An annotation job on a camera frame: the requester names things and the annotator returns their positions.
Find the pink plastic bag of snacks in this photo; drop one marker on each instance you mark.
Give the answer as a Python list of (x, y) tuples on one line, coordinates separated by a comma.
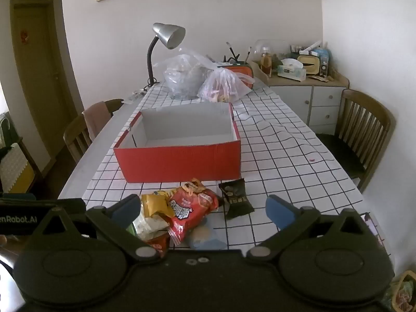
[(221, 86)]

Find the green white snack packet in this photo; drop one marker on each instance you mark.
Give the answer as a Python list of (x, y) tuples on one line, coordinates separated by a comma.
[(149, 226)]

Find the small red snack packet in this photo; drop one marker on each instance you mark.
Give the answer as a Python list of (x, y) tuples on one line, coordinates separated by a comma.
[(159, 244)]

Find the yellow snack packet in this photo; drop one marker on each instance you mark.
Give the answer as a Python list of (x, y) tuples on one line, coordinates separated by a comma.
[(156, 204)]

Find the blue pack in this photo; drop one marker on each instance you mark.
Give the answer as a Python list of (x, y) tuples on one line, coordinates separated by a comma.
[(325, 60)]

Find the wooden door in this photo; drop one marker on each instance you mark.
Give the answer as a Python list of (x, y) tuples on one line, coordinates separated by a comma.
[(39, 81)]

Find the blue cookie packet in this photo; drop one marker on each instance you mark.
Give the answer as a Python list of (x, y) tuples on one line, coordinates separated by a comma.
[(203, 238)]

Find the silver desk lamp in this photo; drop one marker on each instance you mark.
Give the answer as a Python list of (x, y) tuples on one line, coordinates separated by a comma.
[(169, 34)]

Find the red green box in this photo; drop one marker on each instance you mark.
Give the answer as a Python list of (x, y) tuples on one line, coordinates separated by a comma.
[(242, 70)]

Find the clear plastic wrapper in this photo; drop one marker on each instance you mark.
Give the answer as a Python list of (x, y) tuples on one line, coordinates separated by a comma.
[(135, 97)]

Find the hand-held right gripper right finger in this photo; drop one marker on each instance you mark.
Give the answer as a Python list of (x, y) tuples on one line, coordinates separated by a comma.
[(280, 214)]

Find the large clear plastic bag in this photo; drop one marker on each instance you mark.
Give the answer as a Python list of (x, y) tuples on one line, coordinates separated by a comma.
[(183, 74)]

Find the white wooden cabinet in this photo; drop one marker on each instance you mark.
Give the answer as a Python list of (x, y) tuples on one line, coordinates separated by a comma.
[(292, 100)]

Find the black stand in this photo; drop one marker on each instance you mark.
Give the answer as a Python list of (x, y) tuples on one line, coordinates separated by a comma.
[(234, 57)]

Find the amber bottle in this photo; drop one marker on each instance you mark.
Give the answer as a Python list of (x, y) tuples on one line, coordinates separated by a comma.
[(266, 61)]

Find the yellow retro box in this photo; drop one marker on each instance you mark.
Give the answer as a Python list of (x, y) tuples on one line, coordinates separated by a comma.
[(308, 63)]

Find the white yellow cushion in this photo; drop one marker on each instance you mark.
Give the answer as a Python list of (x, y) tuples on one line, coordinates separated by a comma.
[(14, 169)]

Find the pink cloth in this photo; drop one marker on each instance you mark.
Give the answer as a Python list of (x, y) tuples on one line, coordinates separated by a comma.
[(96, 120)]

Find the wooden chair with cloth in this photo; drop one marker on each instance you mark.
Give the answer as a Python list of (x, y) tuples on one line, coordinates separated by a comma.
[(76, 133)]

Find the brown snack packet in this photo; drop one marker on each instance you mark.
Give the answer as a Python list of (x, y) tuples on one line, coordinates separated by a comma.
[(192, 186)]

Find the green white tissue box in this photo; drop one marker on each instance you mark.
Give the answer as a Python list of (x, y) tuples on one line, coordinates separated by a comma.
[(291, 70)]

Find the checkered tablecloth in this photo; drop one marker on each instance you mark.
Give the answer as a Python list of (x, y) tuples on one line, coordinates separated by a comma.
[(286, 156)]

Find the red cardboard box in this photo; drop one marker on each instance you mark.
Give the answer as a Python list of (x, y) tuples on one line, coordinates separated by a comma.
[(182, 159)]

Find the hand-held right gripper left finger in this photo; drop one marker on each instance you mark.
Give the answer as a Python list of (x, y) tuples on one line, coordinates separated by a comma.
[(125, 208)]

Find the dark green snack packet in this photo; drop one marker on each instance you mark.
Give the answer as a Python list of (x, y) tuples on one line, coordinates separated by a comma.
[(235, 199)]

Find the glass dome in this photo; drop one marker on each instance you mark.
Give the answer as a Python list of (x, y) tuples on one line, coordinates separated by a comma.
[(261, 44)]

